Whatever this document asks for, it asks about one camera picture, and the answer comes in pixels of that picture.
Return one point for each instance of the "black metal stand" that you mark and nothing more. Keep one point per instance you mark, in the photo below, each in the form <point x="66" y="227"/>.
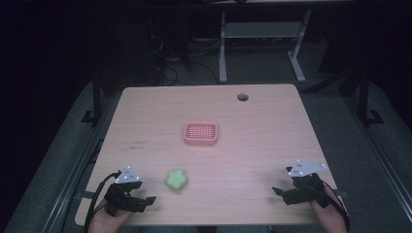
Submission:
<point x="365" y="97"/>
<point x="96" y="97"/>

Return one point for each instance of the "pink slotted soap dish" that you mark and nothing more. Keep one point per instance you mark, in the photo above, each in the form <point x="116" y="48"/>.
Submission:
<point x="200" y="133"/>

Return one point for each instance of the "white metal table frame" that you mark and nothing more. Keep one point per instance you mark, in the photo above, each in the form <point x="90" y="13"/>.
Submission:
<point x="259" y="29"/>

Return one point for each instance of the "metal floor rail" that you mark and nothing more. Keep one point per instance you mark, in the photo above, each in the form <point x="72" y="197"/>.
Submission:
<point x="379" y="155"/>
<point x="77" y="168"/>

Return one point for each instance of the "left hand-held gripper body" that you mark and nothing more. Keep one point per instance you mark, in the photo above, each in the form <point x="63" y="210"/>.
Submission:
<point x="121" y="194"/>

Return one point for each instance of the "person's right hand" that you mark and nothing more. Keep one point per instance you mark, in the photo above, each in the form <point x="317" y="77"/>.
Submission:
<point x="328" y="216"/>

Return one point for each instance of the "green flower-shaped soap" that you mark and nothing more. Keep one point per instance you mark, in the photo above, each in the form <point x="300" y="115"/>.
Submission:
<point x="177" y="179"/>

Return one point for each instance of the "person's left hand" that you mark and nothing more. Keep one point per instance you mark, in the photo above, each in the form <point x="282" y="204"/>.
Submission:
<point x="108" y="221"/>

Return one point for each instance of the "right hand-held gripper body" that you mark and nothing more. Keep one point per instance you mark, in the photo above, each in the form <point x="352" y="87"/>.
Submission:
<point x="307" y="187"/>

